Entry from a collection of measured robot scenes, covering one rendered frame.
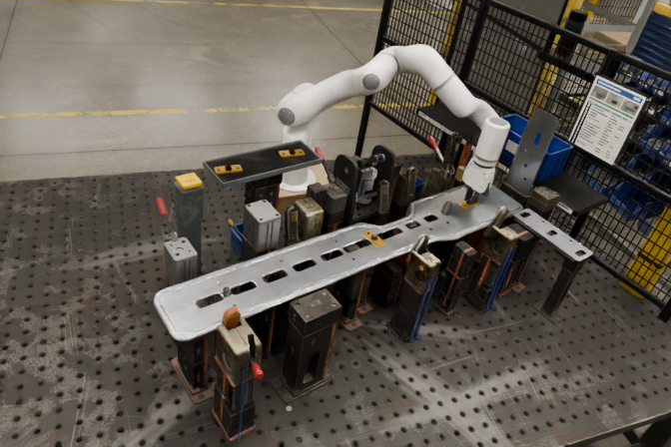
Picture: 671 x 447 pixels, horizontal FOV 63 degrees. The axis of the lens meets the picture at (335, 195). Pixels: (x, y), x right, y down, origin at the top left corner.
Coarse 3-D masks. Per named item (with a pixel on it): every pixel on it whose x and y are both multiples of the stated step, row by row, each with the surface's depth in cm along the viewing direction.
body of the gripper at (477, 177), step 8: (472, 160) 195; (472, 168) 195; (480, 168) 193; (488, 168) 191; (464, 176) 201; (472, 176) 196; (480, 176) 193; (488, 176) 192; (472, 184) 197; (480, 184) 194; (480, 192) 195
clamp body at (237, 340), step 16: (240, 320) 135; (224, 336) 131; (240, 336) 131; (256, 336) 132; (224, 352) 133; (240, 352) 128; (256, 352) 131; (224, 368) 137; (240, 368) 130; (224, 384) 140; (240, 384) 135; (224, 400) 144; (240, 400) 141; (224, 416) 146; (240, 416) 142; (224, 432) 148; (240, 432) 146
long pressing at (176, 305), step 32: (448, 192) 209; (352, 224) 183; (384, 224) 186; (448, 224) 192; (480, 224) 195; (288, 256) 166; (320, 256) 168; (352, 256) 170; (384, 256) 173; (192, 288) 150; (256, 288) 153; (288, 288) 155; (192, 320) 141
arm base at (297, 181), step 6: (306, 168) 229; (288, 174) 229; (294, 174) 228; (300, 174) 229; (306, 174) 232; (312, 174) 240; (288, 180) 231; (294, 180) 230; (300, 180) 231; (306, 180) 234; (312, 180) 236; (282, 186) 231; (288, 186) 231; (294, 186) 232; (300, 186) 232; (306, 186) 233; (294, 192) 230; (300, 192) 230
